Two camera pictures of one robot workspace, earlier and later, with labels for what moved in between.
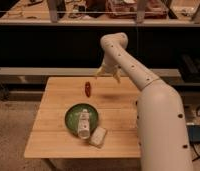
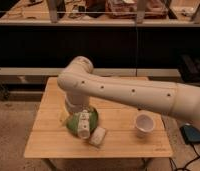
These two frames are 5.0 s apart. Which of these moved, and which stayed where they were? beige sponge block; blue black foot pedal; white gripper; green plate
Moved: white gripper
Stayed: beige sponge block; green plate; blue black foot pedal
